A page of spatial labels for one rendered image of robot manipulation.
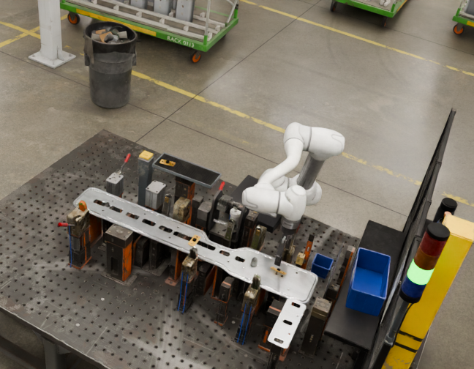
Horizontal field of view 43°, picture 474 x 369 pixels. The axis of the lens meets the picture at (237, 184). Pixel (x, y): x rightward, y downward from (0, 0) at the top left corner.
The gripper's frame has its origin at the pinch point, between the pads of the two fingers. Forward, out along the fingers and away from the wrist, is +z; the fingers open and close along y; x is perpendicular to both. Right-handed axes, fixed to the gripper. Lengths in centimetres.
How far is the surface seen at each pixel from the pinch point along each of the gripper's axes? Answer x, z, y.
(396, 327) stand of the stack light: 56, -49, 65
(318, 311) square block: 26.3, 9.5, 16.8
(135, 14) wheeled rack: -307, 84, -378
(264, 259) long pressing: -9.7, 13.7, -6.3
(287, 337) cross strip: 18.0, 13.9, 34.9
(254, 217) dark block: -23.1, 1.8, -20.5
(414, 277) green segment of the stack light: 54, -75, 67
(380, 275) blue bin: 48, 11, -23
